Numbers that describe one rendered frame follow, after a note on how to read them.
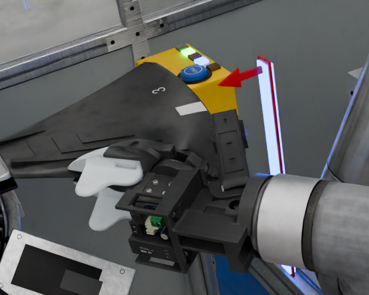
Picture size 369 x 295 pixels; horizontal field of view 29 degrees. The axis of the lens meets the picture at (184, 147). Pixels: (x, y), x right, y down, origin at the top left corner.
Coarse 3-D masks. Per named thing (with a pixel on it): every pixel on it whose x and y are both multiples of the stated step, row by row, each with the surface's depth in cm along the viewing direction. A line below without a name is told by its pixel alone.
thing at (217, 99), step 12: (192, 48) 119; (144, 60) 118; (156, 60) 117; (168, 60) 116; (180, 60) 115; (180, 72) 111; (216, 72) 110; (228, 72) 109; (192, 84) 107; (204, 84) 107; (216, 84) 108; (204, 96) 108; (216, 96) 109; (228, 96) 110; (216, 108) 110; (228, 108) 111
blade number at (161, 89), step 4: (160, 84) 84; (164, 84) 84; (152, 88) 83; (156, 88) 83; (160, 88) 83; (164, 88) 83; (168, 88) 83; (148, 92) 83; (152, 92) 82; (156, 92) 82; (160, 92) 82; (164, 92) 82; (152, 96) 82; (156, 96) 82
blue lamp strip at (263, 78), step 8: (264, 64) 83; (264, 72) 83; (264, 80) 84; (264, 88) 85; (264, 96) 86; (264, 104) 86; (264, 112) 87; (272, 112) 86; (264, 120) 88; (272, 120) 86; (272, 128) 87; (272, 136) 88; (272, 144) 89; (272, 152) 89; (272, 160) 90; (272, 168) 91; (288, 272) 99
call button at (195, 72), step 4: (196, 64) 111; (184, 68) 110; (188, 68) 110; (192, 68) 110; (196, 68) 109; (200, 68) 109; (204, 68) 109; (184, 72) 109; (188, 72) 109; (192, 72) 109; (196, 72) 108; (200, 72) 108; (204, 72) 108; (184, 76) 108; (188, 76) 108; (192, 76) 108; (196, 76) 108; (200, 76) 108; (204, 76) 109; (184, 80) 109; (188, 80) 108; (192, 80) 108; (196, 80) 108
